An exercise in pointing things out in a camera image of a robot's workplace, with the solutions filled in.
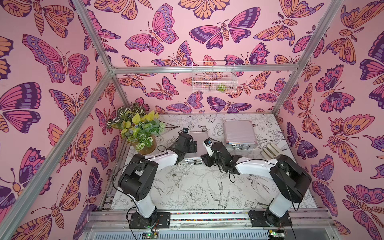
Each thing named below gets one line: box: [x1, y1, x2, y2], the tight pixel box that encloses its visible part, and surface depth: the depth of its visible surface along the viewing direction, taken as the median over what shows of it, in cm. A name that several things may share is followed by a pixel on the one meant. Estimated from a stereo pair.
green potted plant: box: [106, 103, 166, 155], surface depth 85 cm
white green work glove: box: [260, 143, 284, 160], surface depth 100 cm
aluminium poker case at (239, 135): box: [223, 120, 258, 151], surface depth 103 cm
